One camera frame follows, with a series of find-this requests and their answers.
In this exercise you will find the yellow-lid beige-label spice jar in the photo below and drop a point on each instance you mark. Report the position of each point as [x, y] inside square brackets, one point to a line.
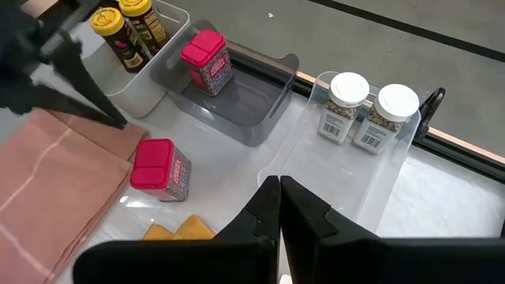
[152, 27]

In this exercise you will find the pink folded cloth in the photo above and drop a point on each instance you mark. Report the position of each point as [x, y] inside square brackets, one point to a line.
[59, 177]

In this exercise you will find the grey plastic bin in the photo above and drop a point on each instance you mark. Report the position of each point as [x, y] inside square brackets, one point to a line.
[244, 110]

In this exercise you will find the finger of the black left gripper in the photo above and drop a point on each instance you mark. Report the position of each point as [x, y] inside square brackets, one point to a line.
[67, 106]
[84, 83]

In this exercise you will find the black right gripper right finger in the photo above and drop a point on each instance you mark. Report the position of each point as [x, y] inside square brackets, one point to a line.
[355, 260]

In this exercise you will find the white translucent table sheet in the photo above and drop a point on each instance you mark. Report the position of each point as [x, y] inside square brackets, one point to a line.
[434, 197]

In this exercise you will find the yellow-lid chili spice jar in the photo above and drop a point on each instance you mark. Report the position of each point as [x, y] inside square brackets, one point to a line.
[118, 47]

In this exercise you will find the red-lid patterned spice tin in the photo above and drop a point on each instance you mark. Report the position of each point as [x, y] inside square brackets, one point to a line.
[152, 165]
[205, 47]

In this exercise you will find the white plastic bin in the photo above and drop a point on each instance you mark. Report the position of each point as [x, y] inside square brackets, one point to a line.
[134, 94]

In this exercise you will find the yellow folded cloth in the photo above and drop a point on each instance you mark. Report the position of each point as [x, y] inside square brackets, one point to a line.
[189, 230]

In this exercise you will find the clear plastic bin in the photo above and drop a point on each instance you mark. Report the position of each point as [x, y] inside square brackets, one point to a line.
[339, 173]

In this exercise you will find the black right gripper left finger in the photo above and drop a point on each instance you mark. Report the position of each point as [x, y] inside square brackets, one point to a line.
[177, 260]

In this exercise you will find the white-lid glass spice jar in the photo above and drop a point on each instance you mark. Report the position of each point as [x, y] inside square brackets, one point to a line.
[396, 102]
[349, 88]

